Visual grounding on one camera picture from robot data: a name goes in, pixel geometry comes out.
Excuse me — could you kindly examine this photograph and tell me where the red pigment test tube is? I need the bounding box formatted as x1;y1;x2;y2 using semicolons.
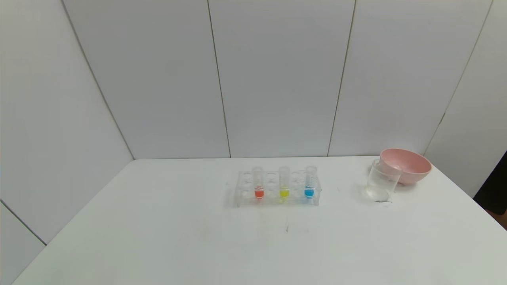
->
252;166;265;199

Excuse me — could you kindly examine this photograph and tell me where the yellow pigment test tube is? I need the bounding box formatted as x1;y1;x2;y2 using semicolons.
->
278;166;291;199

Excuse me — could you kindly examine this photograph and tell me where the clear plastic test tube rack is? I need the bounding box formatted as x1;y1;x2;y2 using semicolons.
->
234;169;321;208

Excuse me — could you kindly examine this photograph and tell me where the blue pigment test tube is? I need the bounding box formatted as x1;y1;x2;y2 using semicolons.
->
304;165;318;199

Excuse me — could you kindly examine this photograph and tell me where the clear glass beaker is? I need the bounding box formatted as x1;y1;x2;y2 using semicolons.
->
364;160;403;203

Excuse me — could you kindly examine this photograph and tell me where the pink bowl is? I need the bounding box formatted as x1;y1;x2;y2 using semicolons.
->
379;148;433;184

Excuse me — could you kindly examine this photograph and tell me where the dark background object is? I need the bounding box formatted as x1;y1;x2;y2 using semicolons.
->
473;150;507;230

